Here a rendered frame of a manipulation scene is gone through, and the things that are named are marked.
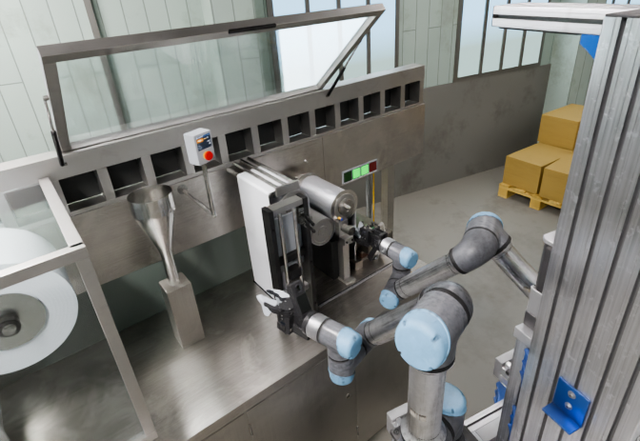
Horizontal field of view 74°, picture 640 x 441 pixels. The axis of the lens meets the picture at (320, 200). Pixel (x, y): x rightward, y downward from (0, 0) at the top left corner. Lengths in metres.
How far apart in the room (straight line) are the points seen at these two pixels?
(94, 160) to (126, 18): 1.85
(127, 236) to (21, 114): 1.87
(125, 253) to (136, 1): 2.01
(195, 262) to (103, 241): 0.40
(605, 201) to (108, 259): 1.56
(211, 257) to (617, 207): 1.53
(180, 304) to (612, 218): 1.33
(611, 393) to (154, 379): 1.35
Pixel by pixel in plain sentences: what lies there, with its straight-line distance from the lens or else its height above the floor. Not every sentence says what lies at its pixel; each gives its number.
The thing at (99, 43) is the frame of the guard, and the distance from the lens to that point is 1.22.
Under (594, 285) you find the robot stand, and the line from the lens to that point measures 1.00.
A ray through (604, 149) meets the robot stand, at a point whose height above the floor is 1.81.
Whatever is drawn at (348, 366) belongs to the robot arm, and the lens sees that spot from 1.29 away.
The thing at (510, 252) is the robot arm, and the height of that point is 1.23.
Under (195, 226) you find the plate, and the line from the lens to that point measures 1.85.
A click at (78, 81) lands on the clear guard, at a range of 1.33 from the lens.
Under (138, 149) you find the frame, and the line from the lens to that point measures 1.67.
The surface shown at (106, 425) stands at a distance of 1.47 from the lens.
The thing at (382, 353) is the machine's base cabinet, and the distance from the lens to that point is 2.02.
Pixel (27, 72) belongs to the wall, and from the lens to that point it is 3.42.
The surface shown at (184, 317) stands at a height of 1.04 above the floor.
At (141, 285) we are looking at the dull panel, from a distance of 1.89.
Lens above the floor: 2.11
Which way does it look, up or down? 28 degrees down
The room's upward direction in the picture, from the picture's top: 4 degrees counter-clockwise
